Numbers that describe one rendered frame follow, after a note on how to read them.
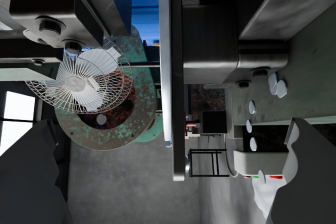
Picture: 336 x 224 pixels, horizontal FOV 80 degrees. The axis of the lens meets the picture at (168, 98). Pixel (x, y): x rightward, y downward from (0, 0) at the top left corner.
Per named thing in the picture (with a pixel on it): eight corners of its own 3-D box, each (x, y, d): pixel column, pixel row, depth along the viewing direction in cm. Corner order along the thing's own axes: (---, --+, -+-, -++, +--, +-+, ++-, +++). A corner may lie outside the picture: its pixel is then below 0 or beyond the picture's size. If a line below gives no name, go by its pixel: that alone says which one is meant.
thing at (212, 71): (316, 184, 18) (167, 184, 19) (255, 161, 32) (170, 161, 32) (288, -56, 22) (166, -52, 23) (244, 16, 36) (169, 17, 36)
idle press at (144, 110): (282, 153, 146) (45, 154, 151) (238, 141, 244) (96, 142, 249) (267, -39, 165) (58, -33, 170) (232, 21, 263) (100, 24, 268)
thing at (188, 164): (229, 177, 286) (173, 177, 288) (222, 177, 328) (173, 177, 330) (226, 148, 301) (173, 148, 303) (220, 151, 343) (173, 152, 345)
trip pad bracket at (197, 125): (275, 133, 51) (198, 134, 52) (259, 133, 61) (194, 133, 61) (273, 110, 52) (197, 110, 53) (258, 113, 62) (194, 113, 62)
